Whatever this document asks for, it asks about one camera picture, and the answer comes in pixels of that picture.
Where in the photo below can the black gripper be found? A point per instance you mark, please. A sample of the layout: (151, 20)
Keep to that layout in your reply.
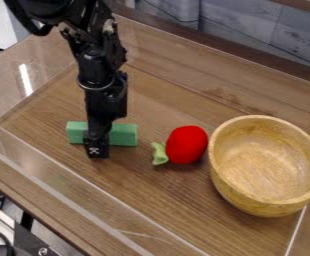
(105, 105)

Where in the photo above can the brown wooden bowl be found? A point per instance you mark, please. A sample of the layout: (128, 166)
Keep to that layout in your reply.
(259, 157)

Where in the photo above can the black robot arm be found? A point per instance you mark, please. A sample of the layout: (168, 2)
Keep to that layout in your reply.
(88, 27)

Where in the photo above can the black clamp under table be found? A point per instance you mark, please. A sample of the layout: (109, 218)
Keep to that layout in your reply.
(28, 244)

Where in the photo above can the red plush strawberry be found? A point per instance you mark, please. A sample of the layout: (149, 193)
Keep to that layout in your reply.
(183, 148)

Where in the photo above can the green foam block stick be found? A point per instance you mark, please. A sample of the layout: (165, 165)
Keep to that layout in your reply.
(122, 134)

